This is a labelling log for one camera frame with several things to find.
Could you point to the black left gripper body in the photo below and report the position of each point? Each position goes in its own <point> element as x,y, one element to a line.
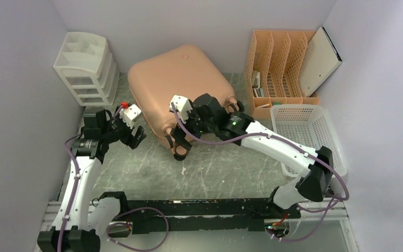
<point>119,130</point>

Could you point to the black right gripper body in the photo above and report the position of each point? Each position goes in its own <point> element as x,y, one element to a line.
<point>195,126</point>

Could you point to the pink hard-shell suitcase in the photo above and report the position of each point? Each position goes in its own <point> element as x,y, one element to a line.
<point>184,71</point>

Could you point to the white plastic drawer organizer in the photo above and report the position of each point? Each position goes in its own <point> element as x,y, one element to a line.
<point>87,67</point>

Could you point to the orange plastic file rack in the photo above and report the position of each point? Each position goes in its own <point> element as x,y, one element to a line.
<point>272,70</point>

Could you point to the white plastic mesh basket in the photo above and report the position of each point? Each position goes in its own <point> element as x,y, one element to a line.
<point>308,125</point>

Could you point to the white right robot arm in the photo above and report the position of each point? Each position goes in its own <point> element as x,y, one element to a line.
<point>314,167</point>

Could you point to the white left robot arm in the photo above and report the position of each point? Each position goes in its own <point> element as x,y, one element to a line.
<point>75,228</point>

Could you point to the black suitcase wheel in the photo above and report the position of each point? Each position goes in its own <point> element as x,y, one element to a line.
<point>179,152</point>

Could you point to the white flat board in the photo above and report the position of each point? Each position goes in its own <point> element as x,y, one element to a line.
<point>321,59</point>

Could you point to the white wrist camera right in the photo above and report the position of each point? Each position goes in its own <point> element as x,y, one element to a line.
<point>182,106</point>

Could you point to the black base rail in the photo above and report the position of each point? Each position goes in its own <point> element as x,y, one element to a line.
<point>252,214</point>

